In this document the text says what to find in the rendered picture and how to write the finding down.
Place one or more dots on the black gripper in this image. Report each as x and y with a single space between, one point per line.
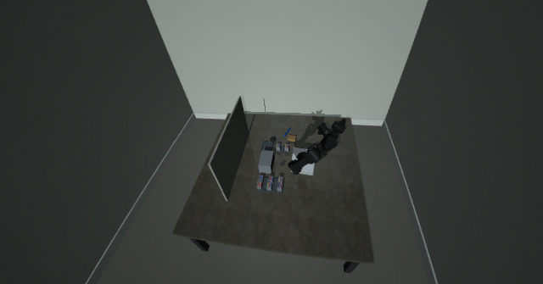
338 128

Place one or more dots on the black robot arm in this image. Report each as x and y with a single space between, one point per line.
313 154

